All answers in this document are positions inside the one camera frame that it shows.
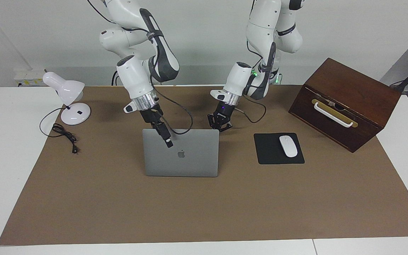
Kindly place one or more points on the white computer mouse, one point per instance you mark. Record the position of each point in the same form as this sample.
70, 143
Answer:
288, 146

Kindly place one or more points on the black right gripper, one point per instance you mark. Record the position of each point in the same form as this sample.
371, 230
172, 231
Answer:
151, 114

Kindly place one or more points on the brown table mat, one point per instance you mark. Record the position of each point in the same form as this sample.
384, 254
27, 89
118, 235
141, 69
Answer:
119, 212

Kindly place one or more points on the white wall power strip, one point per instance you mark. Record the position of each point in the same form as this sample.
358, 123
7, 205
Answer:
30, 75

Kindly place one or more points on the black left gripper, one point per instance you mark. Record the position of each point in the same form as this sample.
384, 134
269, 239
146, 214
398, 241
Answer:
222, 110

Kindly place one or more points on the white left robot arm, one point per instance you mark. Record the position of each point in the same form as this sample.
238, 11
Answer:
237, 78

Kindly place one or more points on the dark brown wooden box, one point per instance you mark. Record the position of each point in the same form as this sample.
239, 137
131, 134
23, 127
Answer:
352, 85

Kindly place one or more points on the black mouse pad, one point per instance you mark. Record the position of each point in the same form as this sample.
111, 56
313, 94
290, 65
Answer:
269, 150

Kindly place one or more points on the grey Apple laptop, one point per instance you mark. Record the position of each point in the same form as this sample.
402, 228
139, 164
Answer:
197, 163

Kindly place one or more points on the white desk lamp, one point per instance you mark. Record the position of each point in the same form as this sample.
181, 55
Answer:
76, 115

